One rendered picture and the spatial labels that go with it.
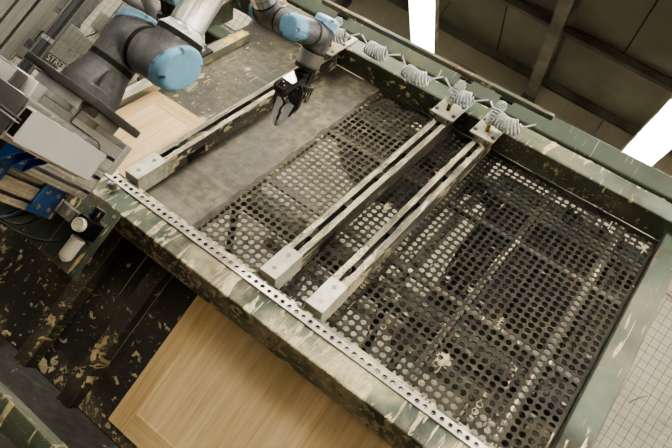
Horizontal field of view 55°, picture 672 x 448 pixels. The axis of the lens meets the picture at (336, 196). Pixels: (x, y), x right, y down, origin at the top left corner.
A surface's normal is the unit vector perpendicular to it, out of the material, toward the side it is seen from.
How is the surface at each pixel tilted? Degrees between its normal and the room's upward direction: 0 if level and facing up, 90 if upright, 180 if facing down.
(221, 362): 90
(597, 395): 56
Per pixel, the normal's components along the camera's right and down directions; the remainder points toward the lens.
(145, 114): 0.13, -0.70
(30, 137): 0.81, 0.53
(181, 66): 0.68, 0.57
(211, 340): -0.22, -0.29
